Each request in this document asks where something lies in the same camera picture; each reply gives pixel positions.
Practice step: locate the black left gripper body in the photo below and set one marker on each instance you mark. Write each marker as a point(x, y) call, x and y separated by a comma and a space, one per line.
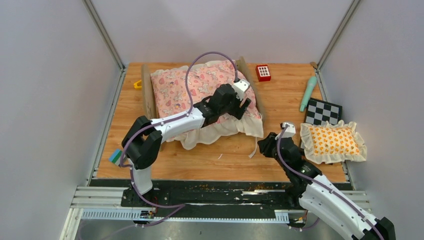
point(234, 109)

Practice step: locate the red white grid block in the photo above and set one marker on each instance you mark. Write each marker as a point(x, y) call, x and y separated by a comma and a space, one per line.
point(263, 73)

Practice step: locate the yellow triangle toy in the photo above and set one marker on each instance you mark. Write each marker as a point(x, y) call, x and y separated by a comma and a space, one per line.
point(138, 85)

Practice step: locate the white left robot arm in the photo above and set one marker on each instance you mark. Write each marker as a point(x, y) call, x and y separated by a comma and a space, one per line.
point(143, 141)

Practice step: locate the mint green massager wand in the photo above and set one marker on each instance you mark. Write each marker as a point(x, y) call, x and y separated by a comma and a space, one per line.
point(311, 83)

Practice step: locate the wooden striped pet bed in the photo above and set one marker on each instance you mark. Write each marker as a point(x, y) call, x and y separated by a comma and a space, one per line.
point(149, 92)

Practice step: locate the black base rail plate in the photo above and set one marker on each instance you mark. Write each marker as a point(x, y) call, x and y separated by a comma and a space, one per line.
point(222, 199)

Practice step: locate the black and silver chessboard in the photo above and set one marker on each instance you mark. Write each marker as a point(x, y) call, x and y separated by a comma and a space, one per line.
point(318, 112)

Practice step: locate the orange duck print pillow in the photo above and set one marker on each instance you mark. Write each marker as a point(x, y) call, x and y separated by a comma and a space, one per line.
point(329, 144)

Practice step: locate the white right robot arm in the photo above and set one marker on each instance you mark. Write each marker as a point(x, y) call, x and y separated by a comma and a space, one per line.
point(312, 191)

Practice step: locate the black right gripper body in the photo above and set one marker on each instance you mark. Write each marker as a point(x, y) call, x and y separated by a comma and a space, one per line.
point(269, 150)

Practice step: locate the blue green grey block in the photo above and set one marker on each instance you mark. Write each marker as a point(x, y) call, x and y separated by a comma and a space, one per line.
point(116, 157)

